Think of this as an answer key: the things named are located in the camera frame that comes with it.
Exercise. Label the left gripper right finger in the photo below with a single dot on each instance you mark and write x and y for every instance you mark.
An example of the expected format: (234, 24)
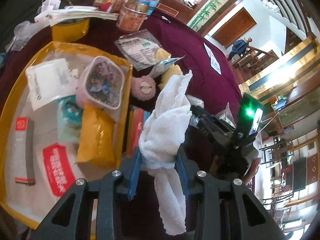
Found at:
(218, 209)

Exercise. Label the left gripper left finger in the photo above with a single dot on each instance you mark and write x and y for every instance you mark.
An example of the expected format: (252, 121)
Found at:
(71, 216)

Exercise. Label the white towel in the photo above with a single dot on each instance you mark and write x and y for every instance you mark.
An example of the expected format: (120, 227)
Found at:
(159, 142)

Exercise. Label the small blue white sachet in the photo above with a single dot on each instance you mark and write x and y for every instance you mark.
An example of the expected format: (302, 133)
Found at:
(162, 66)

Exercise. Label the person's right hand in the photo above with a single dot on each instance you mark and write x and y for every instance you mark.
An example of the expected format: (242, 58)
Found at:
(252, 171)

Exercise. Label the red white packet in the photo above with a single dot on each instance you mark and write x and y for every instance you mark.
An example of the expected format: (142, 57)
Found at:
(58, 169)

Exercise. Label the orange plastic packet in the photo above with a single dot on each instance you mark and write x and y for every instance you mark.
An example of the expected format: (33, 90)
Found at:
(96, 139)

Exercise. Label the white paper card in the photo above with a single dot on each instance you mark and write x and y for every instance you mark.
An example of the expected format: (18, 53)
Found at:
(214, 64)
(208, 50)

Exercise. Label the bag of coloured felt sheets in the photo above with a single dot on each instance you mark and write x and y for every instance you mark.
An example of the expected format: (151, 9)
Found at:
(137, 119)

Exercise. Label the person in blue jacket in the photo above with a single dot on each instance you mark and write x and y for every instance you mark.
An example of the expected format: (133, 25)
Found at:
(239, 47)

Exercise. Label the grey red boxed item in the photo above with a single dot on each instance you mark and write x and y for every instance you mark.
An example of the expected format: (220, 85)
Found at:
(23, 150)

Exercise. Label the yellow storage tray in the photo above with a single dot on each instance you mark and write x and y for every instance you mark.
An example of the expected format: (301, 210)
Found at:
(30, 204)

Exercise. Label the maroon velvet tablecloth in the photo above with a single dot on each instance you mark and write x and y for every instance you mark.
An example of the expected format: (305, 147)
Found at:
(141, 218)

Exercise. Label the teal packet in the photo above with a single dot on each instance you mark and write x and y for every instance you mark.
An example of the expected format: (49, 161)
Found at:
(69, 120)

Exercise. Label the pink fluffy round pouch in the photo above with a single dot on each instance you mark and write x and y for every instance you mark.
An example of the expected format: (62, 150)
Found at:
(143, 88)

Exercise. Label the wooden door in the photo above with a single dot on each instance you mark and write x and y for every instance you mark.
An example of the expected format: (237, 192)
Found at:
(234, 28)

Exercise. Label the small bagged N95 mask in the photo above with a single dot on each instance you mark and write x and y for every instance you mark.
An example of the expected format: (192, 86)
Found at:
(139, 49)

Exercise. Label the red-lidded clear jar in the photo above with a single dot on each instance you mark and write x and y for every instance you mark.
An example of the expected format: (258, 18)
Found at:
(132, 15)

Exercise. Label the yellow bowl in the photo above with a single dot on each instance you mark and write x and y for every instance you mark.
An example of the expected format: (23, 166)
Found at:
(70, 32)

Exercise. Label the stack of papers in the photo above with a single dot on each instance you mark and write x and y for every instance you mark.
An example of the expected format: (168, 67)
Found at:
(56, 16)

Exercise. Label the white plastic bag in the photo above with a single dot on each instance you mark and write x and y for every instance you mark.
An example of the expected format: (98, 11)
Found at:
(46, 7)

